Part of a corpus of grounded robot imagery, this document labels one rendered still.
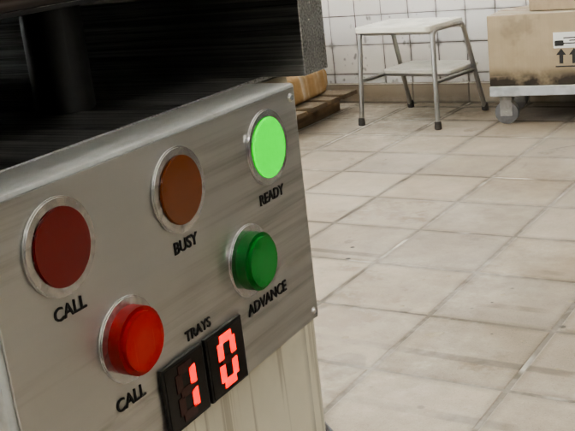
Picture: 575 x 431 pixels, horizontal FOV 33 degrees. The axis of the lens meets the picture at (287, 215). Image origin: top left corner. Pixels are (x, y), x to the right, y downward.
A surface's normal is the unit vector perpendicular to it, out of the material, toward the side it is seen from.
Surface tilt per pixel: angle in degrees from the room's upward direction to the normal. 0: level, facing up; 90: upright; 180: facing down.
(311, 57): 90
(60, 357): 90
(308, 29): 90
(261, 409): 90
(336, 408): 0
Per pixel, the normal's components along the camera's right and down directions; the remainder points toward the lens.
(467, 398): -0.11, -0.95
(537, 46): -0.47, 0.29
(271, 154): 0.87, 0.04
